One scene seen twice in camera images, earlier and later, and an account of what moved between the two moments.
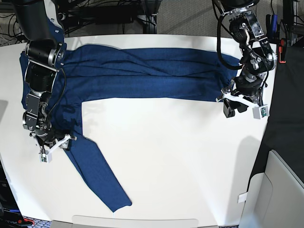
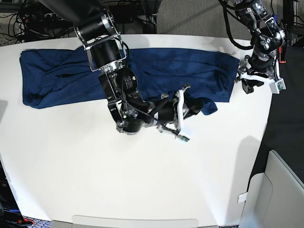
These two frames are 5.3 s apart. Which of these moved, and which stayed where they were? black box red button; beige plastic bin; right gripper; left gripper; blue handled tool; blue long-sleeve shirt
Moved: right gripper; blue long-sleeve shirt; left gripper
Stayed: beige plastic bin; black box red button; blue handled tool
